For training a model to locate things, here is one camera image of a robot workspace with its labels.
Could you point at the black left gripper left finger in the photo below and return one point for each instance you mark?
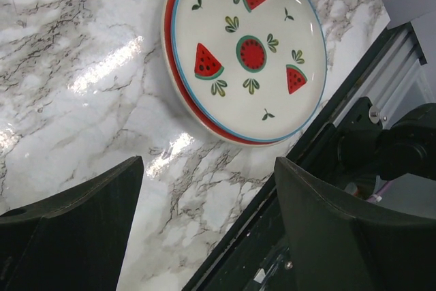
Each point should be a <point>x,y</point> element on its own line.
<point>73,240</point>

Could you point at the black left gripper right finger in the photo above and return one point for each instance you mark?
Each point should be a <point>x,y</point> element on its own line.
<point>340,242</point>

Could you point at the red plate teal flower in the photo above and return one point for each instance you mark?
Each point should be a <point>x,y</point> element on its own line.
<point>181,91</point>

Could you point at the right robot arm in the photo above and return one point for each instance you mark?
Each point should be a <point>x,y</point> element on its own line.
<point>380,124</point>

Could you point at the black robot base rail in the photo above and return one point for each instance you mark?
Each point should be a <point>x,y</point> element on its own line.
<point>255,254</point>

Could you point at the aluminium table frame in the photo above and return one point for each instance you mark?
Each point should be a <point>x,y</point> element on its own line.
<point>399,83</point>

